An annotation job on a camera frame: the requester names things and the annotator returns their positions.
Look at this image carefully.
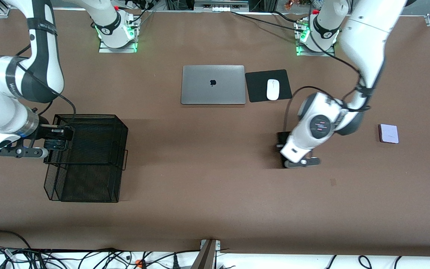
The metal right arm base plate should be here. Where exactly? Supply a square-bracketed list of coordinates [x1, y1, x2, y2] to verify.
[99, 22, 141, 53]

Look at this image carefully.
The pale lilac phone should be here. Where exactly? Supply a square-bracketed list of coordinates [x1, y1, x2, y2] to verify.
[378, 124, 399, 144]

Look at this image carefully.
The thick black floor cable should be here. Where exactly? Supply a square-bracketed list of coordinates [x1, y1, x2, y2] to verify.
[0, 231, 32, 250]

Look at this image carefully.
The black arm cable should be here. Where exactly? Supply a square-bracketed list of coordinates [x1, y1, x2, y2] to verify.
[15, 45, 77, 129]
[284, 22, 371, 129]

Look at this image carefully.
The black cable on table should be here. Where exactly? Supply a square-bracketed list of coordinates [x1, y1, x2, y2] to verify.
[231, 10, 305, 32]

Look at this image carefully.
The black base cable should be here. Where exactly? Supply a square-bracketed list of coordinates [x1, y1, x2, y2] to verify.
[127, 0, 156, 28]

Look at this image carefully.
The metal camera stand post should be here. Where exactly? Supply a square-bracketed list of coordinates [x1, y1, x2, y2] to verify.
[191, 239, 221, 269]

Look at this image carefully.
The black mesh two-tier tray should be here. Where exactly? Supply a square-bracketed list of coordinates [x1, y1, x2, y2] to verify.
[43, 114, 129, 203]

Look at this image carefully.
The black slab phone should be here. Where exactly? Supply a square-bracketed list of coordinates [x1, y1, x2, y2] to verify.
[277, 132, 293, 150]

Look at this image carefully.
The grey power strip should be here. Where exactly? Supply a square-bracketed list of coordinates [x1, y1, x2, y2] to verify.
[194, 0, 249, 12]

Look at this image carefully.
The black mouse pad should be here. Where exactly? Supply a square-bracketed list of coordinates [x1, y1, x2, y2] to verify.
[245, 69, 293, 103]

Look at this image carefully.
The silver closed laptop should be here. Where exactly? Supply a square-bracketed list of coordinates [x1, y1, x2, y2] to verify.
[181, 65, 246, 105]

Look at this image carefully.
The dark grey flip phone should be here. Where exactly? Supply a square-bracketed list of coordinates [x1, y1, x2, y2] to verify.
[44, 140, 69, 151]

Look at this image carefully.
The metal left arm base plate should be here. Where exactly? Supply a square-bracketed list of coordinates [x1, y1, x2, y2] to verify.
[294, 19, 336, 57]

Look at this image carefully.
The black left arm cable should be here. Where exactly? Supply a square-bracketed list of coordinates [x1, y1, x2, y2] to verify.
[284, 22, 371, 129]

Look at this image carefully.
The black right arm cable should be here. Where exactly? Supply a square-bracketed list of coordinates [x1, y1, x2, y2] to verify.
[15, 45, 77, 129]

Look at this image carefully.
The white computer mouse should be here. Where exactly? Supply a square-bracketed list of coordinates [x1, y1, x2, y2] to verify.
[267, 79, 280, 101]

